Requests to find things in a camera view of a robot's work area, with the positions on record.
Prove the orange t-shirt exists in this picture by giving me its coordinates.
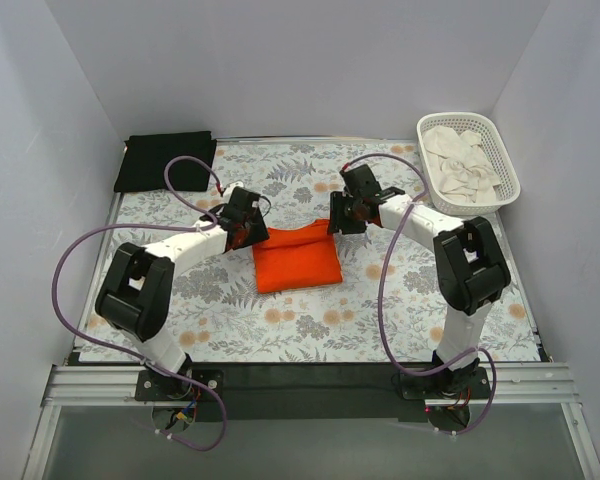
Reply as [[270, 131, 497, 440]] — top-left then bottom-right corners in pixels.
[[252, 219, 343, 294]]

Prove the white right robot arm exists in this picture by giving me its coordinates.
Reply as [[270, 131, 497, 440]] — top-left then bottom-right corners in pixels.
[[328, 164, 511, 398]]

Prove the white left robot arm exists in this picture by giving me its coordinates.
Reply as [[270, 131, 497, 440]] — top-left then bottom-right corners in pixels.
[[95, 182, 269, 400]]

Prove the floral patterned table mat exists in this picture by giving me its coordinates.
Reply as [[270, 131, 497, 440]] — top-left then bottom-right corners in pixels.
[[73, 142, 549, 364]]

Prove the folded black t-shirt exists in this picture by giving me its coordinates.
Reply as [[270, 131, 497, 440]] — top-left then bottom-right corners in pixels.
[[114, 131, 217, 193]]

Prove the crumpled white t-shirt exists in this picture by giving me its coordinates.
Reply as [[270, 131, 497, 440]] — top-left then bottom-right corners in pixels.
[[423, 126, 501, 204]]

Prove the white perforated plastic basket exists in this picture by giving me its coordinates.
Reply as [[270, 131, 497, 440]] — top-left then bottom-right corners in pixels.
[[417, 112, 521, 216]]

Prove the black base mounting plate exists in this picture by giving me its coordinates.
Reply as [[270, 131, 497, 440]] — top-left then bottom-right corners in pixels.
[[134, 362, 496, 421]]

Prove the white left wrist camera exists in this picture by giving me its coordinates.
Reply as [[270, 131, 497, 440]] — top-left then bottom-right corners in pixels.
[[221, 181, 244, 198]]

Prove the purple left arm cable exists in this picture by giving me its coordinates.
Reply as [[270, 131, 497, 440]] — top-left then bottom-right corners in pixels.
[[51, 155, 229, 451]]

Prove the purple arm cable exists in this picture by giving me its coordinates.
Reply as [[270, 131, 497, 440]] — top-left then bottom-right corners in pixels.
[[340, 152, 496, 436], [51, 155, 229, 451]]

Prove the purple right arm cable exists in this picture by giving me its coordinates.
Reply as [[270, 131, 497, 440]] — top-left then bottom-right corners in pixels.
[[340, 152, 496, 436]]

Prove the aluminium table frame rail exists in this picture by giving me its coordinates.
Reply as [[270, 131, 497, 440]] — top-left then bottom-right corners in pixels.
[[43, 362, 580, 422]]

